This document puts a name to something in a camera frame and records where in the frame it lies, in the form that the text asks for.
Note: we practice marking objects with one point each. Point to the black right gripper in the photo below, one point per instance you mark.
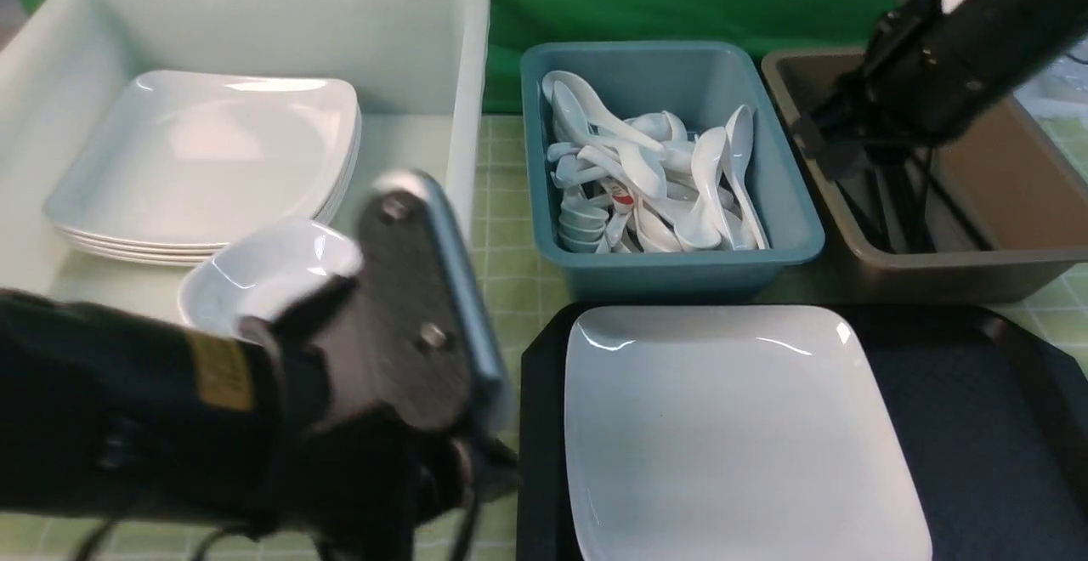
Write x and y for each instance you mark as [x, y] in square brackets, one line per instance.
[925, 76]

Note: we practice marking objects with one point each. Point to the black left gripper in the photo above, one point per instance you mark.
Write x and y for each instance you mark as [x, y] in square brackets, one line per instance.
[392, 387]

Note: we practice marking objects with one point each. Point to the small white bowl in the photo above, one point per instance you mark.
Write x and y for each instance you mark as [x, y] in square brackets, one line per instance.
[261, 274]

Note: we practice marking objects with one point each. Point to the large white square plate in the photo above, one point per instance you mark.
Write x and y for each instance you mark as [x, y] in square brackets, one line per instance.
[732, 433]

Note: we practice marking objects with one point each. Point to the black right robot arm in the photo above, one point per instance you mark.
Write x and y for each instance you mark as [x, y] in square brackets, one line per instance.
[1042, 31]

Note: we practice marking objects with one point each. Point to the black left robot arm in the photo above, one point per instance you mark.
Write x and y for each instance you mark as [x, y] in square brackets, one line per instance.
[113, 416]

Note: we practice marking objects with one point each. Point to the black chopsticks in bin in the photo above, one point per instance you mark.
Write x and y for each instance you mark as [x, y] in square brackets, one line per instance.
[907, 209]

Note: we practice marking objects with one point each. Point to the brown plastic bin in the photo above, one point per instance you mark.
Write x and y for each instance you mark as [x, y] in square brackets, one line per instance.
[1008, 213]

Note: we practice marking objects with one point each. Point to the teal plastic bin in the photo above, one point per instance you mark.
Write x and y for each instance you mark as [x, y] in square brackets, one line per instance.
[703, 82]

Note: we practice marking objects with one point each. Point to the green checkered tablecloth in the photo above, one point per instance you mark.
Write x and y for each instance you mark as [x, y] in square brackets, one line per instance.
[523, 291]

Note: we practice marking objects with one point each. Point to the pile of white spoons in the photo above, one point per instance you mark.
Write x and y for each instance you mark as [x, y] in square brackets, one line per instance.
[647, 183]

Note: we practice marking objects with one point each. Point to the stack of white square plates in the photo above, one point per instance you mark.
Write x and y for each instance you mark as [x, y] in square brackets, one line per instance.
[185, 163]

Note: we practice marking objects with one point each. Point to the black serving tray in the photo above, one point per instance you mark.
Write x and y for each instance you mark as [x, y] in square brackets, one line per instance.
[991, 419]

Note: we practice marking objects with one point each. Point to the large white plastic tub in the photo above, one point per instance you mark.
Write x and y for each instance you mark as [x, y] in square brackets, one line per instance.
[417, 66]

